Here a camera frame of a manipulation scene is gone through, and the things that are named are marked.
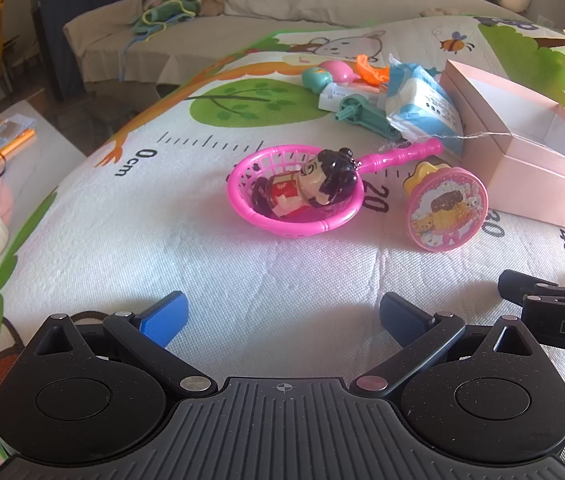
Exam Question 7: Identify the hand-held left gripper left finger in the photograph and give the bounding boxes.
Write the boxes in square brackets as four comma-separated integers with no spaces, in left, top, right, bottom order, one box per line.
[25,290,217,400]

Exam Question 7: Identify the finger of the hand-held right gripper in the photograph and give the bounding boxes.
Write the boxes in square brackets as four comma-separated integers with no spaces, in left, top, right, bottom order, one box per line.
[497,269,565,306]

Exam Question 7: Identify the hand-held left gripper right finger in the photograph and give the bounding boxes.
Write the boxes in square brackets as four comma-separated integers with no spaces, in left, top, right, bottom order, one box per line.
[355,292,546,397]

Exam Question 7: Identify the pink cardboard box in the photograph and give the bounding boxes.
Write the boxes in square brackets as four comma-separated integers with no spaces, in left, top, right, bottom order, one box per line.
[439,58,565,239]

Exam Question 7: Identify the pink plastic toy strainer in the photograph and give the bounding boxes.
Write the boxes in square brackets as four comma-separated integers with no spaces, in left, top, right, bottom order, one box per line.
[226,139,444,239]

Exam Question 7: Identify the doll figure keychain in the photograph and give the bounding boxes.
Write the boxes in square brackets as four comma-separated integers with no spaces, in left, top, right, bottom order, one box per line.
[254,147,361,221]

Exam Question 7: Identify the blue white tissue pack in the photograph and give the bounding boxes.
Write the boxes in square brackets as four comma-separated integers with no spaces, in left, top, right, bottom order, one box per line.
[384,54,467,157]

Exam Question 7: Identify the orange plastic toy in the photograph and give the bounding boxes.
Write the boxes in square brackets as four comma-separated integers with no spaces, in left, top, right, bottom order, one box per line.
[354,53,392,87]

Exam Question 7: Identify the printed play mat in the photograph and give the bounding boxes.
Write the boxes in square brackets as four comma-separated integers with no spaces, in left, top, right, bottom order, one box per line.
[0,12,565,461]

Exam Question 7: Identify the white side table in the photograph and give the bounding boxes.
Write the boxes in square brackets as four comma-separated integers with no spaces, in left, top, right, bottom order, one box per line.
[0,99,89,432]

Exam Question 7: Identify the white battery charger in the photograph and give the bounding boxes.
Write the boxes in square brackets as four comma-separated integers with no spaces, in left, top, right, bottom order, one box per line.
[317,83,389,112]

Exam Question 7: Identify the orange pencils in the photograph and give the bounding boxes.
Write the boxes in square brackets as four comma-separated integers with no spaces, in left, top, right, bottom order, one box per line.
[0,129,36,163]

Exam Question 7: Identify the clear card packet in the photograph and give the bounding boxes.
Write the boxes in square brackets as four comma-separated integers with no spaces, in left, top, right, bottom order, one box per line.
[0,114,36,142]

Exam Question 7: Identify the pink and teal toy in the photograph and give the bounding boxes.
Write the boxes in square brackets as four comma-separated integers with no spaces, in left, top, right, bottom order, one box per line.
[301,59,358,94]

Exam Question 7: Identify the dark blue furniture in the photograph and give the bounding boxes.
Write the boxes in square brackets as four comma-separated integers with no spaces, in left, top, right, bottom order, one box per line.
[36,0,139,102]

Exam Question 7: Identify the grey covered bed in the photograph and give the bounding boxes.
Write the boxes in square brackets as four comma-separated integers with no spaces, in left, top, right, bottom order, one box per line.
[62,0,534,87]

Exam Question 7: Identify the teal plastic crank handle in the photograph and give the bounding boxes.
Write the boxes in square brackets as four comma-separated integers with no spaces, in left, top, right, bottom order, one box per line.
[334,94,404,142]

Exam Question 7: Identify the green cloth with yellow cord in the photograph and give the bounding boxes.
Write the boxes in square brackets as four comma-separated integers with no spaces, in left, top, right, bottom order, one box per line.
[131,0,204,37]

